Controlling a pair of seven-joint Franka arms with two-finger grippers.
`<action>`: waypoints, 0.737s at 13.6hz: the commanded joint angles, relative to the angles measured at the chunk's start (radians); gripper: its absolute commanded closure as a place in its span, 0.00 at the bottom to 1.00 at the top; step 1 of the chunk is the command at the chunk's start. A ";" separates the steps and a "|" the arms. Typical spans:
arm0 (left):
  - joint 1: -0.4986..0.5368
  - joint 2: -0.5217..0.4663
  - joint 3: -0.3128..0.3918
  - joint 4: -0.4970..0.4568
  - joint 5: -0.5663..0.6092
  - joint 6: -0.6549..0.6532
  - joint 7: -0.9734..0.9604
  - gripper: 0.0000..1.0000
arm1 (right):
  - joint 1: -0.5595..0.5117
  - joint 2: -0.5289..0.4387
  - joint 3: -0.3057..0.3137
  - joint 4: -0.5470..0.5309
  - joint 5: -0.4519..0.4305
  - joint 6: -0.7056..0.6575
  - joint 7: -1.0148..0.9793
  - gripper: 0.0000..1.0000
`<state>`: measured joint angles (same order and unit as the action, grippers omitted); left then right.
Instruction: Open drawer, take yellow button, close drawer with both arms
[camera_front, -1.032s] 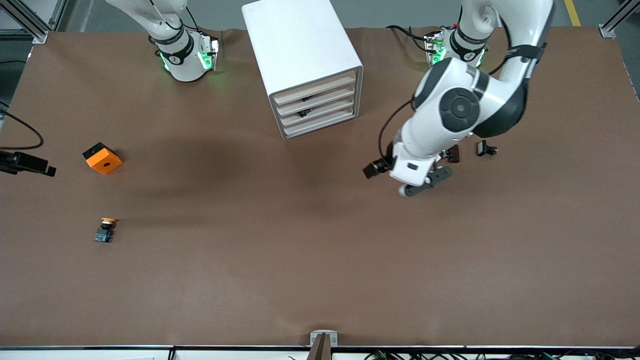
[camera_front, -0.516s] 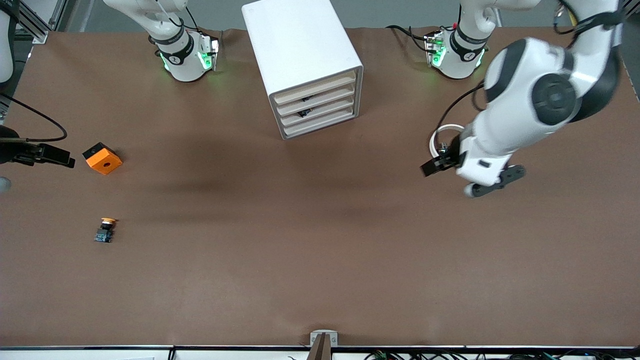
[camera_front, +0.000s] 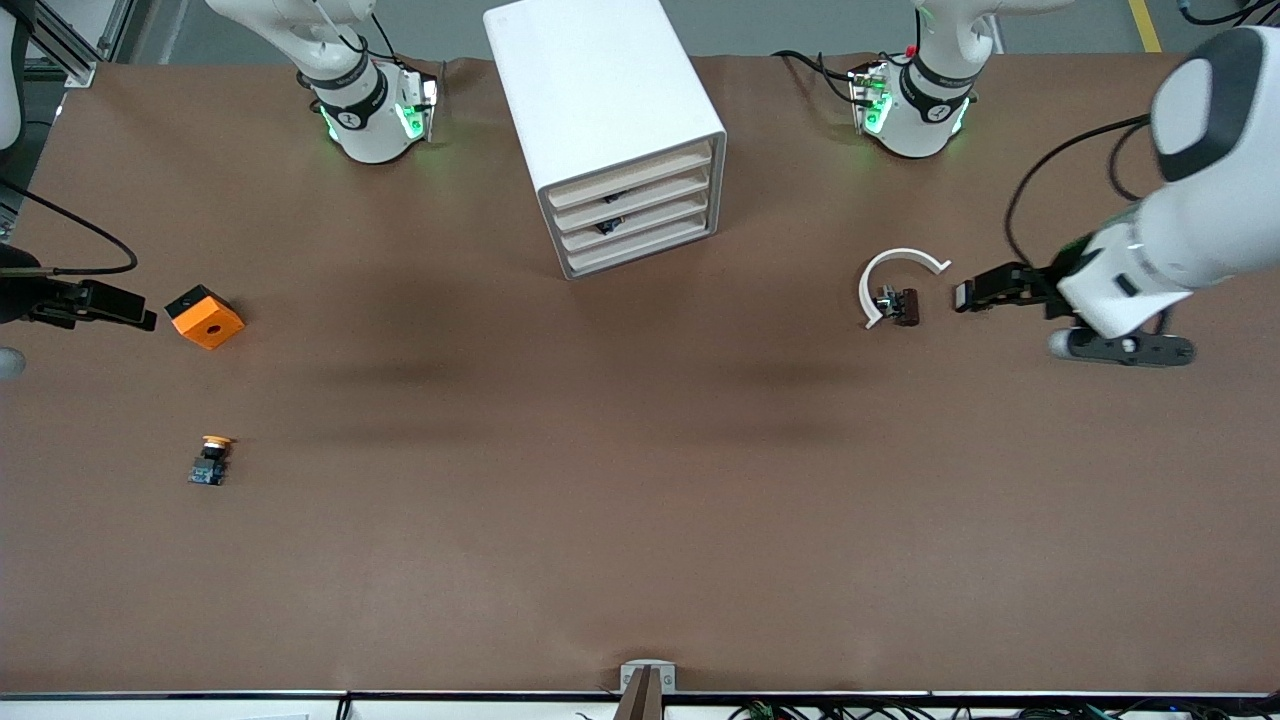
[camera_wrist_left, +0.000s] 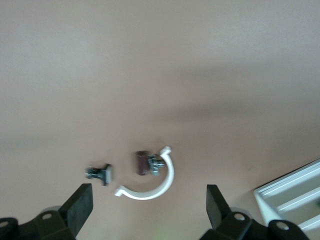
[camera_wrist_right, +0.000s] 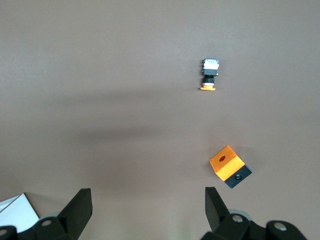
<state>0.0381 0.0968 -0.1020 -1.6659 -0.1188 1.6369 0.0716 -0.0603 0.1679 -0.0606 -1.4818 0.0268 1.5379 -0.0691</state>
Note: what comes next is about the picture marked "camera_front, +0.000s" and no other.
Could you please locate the black base cable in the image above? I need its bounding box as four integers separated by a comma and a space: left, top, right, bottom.
772, 48, 871, 106

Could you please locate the white table edge rail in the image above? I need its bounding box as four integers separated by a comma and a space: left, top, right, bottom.
0, 690, 1280, 720

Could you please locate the dark brown connector part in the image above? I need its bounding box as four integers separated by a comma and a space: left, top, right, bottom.
875, 285, 921, 328

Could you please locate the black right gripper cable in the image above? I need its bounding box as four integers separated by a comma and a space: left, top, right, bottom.
0, 178, 140, 277

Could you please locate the brown table cover mat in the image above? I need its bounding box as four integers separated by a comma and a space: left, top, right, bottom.
0, 50, 1280, 696

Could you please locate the white curved ring piece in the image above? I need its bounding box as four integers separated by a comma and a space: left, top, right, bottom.
858, 248, 953, 331

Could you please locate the orange button with blue base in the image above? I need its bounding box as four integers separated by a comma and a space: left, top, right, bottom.
187, 434, 236, 488

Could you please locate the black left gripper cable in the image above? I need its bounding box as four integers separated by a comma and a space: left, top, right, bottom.
1003, 112, 1161, 271

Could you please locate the orange and black box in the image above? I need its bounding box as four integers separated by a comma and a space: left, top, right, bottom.
164, 284, 246, 351

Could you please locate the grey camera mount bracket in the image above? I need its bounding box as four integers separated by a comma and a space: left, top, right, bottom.
619, 660, 677, 720

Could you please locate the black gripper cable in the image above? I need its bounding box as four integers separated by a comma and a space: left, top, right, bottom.
1003, 112, 1161, 271
0, 178, 140, 277

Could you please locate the grey rectangular plastic container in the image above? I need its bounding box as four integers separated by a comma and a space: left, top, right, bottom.
545, 143, 714, 211

